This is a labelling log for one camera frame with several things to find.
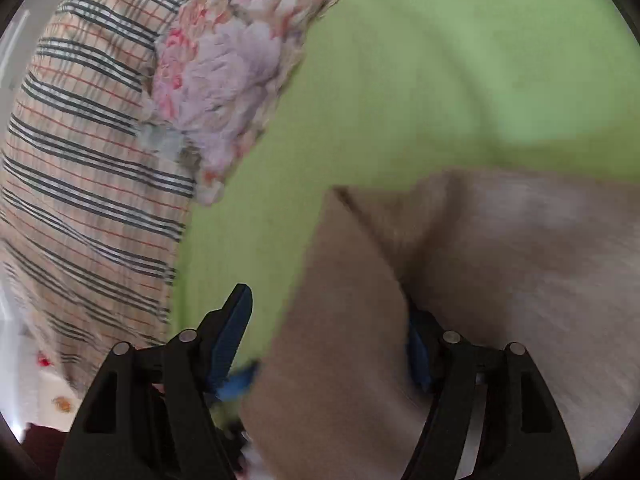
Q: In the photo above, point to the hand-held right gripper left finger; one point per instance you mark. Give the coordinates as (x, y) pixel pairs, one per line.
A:
(231, 340)

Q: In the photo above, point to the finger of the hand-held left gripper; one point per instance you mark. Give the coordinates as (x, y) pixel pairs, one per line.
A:
(239, 381)

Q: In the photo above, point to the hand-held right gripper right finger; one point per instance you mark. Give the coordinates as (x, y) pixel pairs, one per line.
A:
(418, 355)

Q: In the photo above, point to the beige knit sweater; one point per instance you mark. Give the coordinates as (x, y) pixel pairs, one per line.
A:
(500, 260)

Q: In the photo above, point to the plaid blanket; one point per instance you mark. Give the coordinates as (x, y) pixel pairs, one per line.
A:
(90, 185)

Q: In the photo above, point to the purple floral pillow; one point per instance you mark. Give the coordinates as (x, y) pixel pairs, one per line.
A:
(225, 75)

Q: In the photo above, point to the green bed sheet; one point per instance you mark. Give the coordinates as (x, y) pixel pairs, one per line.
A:
(425, 85)

